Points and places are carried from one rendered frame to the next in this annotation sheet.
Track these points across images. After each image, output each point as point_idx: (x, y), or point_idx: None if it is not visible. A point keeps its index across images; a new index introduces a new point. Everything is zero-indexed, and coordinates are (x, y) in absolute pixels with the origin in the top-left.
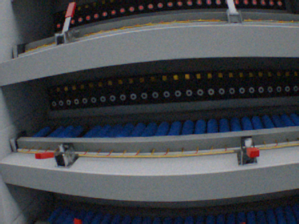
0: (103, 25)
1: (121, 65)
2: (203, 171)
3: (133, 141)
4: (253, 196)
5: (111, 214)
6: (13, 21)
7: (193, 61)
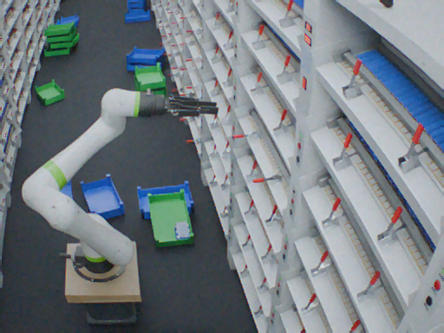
0: (272, 90)
1: None
2: (264, 173)
3: (269, 146)
4: None
5: None
6: (249, 53)
7: None
